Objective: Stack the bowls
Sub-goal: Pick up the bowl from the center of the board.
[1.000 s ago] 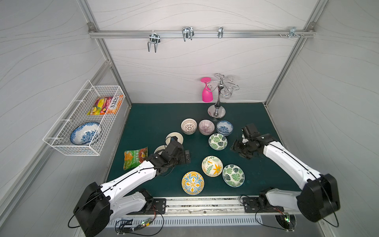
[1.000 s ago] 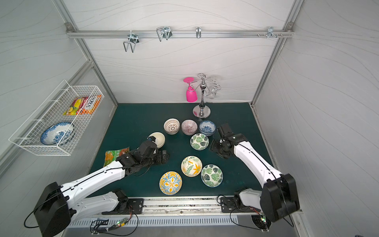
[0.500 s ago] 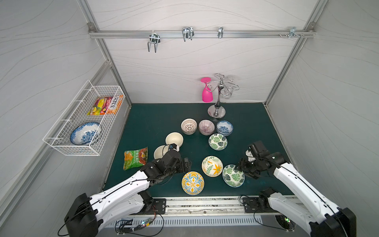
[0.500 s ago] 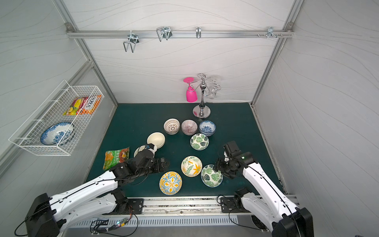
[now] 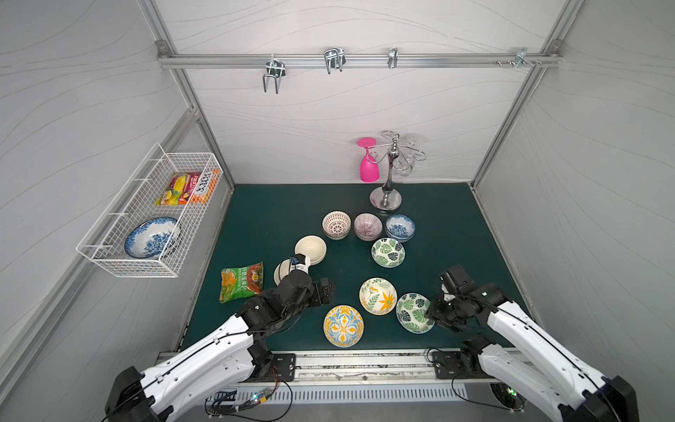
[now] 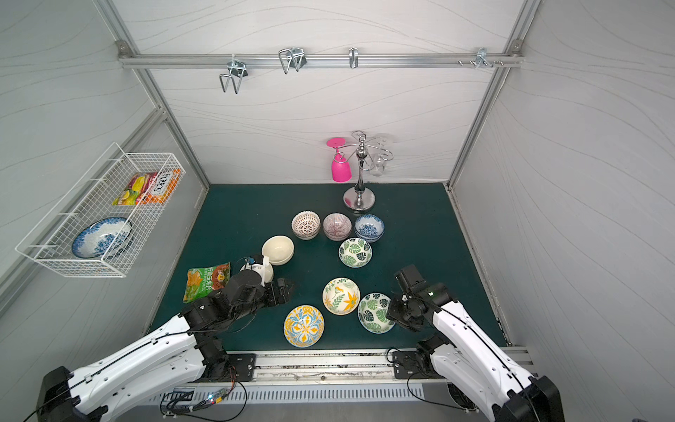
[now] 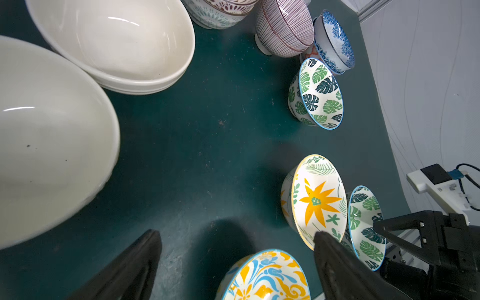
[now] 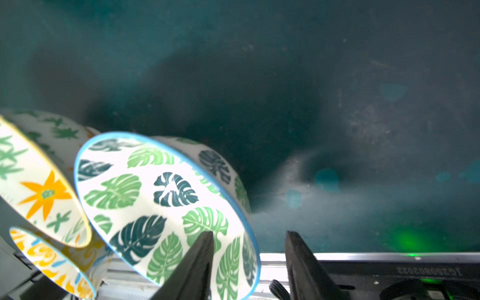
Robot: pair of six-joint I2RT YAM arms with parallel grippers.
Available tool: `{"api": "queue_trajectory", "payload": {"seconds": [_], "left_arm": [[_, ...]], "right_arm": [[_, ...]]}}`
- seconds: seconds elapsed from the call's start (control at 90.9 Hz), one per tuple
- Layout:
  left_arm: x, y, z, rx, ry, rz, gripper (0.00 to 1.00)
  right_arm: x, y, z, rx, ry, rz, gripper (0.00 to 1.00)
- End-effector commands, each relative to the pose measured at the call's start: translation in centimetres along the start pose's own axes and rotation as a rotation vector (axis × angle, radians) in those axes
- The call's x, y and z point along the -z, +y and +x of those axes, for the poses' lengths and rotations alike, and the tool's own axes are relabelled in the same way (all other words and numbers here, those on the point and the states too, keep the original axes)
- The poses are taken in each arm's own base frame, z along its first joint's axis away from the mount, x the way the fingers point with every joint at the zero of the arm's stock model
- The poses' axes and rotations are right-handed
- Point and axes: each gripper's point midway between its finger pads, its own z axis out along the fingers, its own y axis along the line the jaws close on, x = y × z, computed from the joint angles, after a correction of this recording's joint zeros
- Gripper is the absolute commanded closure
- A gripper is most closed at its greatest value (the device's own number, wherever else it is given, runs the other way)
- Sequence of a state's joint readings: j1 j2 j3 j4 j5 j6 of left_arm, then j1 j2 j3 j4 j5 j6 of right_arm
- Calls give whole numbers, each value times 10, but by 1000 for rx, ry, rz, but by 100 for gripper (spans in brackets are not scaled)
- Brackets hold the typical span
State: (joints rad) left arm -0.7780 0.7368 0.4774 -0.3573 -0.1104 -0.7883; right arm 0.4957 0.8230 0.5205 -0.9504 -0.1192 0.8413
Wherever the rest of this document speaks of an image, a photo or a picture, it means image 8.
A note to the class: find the green leaf bowl front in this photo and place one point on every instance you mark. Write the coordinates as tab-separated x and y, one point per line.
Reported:
150	198

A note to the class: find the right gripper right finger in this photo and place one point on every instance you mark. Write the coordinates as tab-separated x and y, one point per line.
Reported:
308	280

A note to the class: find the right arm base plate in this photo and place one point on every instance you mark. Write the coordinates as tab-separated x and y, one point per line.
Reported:
406	278

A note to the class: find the yellow flower bowl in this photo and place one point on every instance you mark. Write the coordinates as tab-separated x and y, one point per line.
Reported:
38	153

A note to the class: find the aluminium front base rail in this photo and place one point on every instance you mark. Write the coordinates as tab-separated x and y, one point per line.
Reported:
123	283

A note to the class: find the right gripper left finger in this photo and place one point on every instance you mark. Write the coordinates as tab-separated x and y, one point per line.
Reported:
191	279

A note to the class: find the yellow blue ornament bowl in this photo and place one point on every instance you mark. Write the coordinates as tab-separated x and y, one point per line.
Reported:
79	271

